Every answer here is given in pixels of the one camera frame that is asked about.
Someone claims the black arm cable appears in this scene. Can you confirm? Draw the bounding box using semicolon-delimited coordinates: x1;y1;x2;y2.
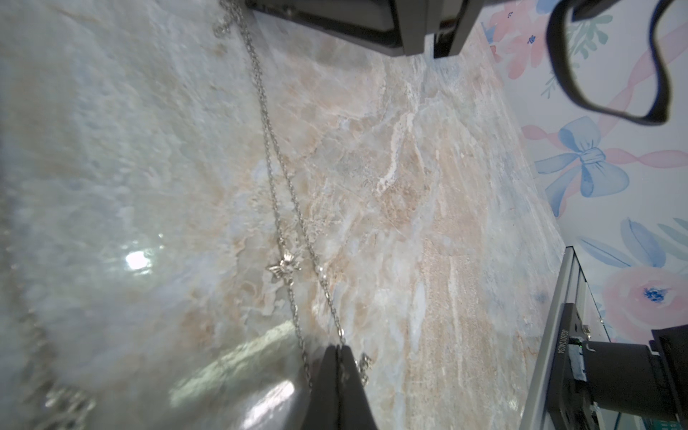
545;0;675;127

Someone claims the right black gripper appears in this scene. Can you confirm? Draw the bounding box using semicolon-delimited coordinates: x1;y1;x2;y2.
245;0;484;58

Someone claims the aluminium mounting rail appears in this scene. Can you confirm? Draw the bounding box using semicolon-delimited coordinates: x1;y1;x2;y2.
519;247;609;430

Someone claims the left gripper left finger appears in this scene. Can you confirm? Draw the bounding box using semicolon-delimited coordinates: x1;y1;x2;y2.
301;345;340;430

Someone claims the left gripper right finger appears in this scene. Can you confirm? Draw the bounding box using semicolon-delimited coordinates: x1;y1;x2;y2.
338;346;378;430

